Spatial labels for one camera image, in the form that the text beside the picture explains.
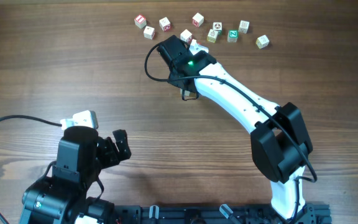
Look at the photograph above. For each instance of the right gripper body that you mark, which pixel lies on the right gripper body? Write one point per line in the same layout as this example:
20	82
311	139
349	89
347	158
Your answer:
174	71

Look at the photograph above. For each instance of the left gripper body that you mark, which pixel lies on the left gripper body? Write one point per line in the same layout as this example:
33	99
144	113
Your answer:
106	156

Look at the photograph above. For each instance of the plain wooden base block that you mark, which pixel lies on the plain wooden base block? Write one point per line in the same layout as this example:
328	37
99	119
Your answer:
185	92

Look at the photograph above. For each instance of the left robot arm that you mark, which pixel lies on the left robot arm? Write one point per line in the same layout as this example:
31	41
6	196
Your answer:
62	197

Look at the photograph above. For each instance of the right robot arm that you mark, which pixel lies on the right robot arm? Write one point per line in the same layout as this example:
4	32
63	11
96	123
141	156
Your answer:
280	142

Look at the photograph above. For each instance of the wooden block near centre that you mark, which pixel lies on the wooden block near centre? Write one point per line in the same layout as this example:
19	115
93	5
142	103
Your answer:
186	36

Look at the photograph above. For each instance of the wooden block red picture side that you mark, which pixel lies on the wooden block red picture side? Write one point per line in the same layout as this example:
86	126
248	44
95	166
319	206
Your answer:
165	24

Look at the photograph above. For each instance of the plain wooden block red side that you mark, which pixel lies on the plain wooden block red side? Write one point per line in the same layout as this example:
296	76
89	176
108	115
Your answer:
149	32

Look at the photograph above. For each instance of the wooden block red letter side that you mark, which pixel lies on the wooden block red letter side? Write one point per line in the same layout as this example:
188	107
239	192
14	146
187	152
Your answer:
197	19

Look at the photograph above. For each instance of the wooden block yellow side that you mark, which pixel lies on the wooden block yellow side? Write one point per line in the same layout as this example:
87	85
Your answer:
212	35

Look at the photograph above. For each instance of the wooden block animal face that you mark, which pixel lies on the wooden block animal face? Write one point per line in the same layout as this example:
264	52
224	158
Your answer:
217	26

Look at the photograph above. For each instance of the green letter Z block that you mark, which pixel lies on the green letter Z block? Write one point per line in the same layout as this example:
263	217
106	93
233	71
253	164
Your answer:
232	35

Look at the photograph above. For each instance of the wooden block pattern top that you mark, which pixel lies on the wooden block pattern top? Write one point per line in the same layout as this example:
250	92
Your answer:
243	27

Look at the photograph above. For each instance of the yellow sided wooden block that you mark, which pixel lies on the yellow sided wooden block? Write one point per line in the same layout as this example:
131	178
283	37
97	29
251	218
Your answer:
262	41

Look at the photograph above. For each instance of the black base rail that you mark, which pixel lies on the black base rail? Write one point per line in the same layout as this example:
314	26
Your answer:
256	213

